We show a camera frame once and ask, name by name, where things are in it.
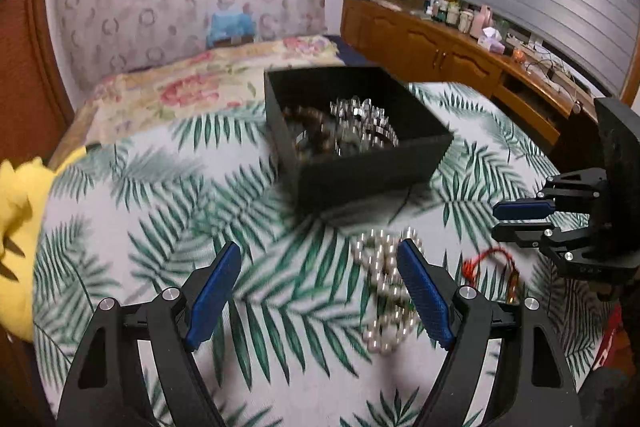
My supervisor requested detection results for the red cord bracelet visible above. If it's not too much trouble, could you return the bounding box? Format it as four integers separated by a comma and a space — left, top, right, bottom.
461, 246, 522, 306

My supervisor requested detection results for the white pearl necklace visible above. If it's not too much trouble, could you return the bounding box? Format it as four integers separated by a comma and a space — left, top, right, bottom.
349, 225, 426, 357

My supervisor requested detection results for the silver crystal hair comb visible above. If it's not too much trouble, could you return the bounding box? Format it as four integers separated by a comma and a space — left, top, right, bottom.
330, 96, 399, 156

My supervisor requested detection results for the brown wooden bead bracelet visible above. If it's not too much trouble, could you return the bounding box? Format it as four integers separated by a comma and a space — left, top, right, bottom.
282, 105, 352, 158

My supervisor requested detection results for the black square jewelry box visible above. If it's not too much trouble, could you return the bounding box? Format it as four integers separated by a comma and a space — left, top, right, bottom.
264, 65, 454, 211

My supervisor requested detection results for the palm leaf print tablecloth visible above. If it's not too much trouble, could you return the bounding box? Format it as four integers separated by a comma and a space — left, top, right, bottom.
31, 81, 609, 427

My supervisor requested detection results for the pink bottle on sideboard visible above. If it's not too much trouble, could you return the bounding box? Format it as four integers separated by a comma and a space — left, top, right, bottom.
470, 5, 492, 39

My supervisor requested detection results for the white jar on sideboard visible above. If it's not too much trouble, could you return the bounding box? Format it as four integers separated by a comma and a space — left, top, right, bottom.
458, 10, 474, 34

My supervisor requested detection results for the wooden sideboard cabinet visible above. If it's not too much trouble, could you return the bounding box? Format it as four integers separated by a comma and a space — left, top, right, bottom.
341, 0, 600, 152

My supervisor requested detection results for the yellow plush toy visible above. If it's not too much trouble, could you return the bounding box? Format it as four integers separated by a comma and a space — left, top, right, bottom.
0, 147, 87, 343

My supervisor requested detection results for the brown louvered wardrobe door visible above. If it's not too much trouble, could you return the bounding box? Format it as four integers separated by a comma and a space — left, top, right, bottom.
0, 0, 74, 164

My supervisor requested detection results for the blue plush toy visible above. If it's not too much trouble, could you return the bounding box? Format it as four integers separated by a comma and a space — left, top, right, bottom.
206, 13, 255, 49

